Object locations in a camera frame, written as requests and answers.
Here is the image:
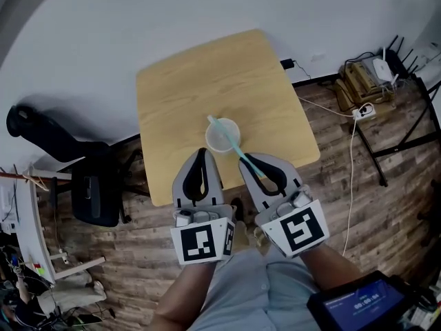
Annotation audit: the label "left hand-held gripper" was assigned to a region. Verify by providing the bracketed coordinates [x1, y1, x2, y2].
[170, 148, 237, 265]

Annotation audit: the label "black router with antennas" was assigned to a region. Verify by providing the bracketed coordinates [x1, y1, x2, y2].
[383, 35, 425, 79]

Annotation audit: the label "teal straw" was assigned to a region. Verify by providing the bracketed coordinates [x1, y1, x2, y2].
[207, 114, 267, 179]

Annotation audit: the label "white power strip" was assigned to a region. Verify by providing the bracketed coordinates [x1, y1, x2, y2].
[351, 102, 378, 121]

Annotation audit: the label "white cable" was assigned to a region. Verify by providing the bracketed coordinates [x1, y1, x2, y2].
[296, 96, 359, 256]

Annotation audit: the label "white desk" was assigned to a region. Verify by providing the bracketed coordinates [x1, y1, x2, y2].
[0, 163, 106, 286]

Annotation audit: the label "cardboard boxes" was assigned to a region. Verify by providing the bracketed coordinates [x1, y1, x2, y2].
[334, 60, 396, 112]

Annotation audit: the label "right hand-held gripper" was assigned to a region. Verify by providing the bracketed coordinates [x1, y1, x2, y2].
[238, 152, 330, 259]

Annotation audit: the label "person's left forearm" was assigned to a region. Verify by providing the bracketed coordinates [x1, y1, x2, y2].
[154, 261, 222, 331]

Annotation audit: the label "person's light grey shirt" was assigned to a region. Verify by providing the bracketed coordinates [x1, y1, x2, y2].
[185, 245, 322, 331]

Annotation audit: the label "person's right forearm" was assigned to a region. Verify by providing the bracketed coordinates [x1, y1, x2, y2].
[298, 242, 363, 293]

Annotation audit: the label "white router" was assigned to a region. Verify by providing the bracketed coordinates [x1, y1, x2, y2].
[371, 46, 400, 86]

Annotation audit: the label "black metal frame stand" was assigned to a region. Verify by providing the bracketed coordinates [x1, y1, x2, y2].
[353, 73, 441, 188]

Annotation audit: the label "clear plastic cup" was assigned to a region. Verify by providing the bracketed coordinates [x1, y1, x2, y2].
[205, 117, 241, 156]

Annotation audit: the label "black office chair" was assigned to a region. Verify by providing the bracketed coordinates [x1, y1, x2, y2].
[6, 103, 145, 228]

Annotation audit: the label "black tablet with screen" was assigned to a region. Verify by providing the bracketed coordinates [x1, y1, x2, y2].
[306, 270, 416, 331]

